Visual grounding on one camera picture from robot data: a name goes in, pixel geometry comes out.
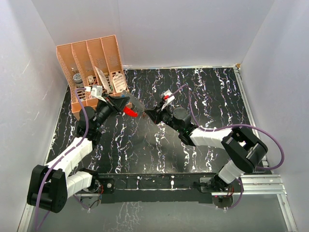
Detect peach plastic desk organizer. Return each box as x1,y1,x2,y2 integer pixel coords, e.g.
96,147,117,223
56,35,125,119

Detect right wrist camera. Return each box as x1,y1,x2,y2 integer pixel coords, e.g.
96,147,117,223
160,89,175,110

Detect round metal tin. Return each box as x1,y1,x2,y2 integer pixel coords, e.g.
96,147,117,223
73,73,84,88

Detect small white box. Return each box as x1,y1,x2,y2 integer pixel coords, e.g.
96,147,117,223
87,75,94,85

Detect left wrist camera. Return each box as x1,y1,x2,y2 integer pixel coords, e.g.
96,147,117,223
85,85,105,101

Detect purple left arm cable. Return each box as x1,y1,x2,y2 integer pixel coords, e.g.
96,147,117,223
33,87,94,230

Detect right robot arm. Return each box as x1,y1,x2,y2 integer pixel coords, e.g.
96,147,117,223
144,106,268,192

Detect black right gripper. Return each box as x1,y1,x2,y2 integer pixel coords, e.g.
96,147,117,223
145,101,182,133

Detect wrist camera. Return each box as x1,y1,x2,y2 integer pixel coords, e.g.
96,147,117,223
160,89,175,110
85,85,105,101

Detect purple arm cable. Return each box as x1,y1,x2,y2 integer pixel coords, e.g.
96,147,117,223
33,87,94,230
172,84,285,210

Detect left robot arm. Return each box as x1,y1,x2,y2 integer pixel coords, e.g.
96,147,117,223
27,95,129,213

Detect white packaged card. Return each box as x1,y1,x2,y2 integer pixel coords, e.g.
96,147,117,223
95,67,112,93

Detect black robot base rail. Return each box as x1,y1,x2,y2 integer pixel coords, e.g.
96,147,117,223
72,173,244,206

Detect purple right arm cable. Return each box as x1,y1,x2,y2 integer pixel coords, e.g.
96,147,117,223
172,84,285,210

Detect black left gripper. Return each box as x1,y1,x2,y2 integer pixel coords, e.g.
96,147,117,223
93,93,129,131

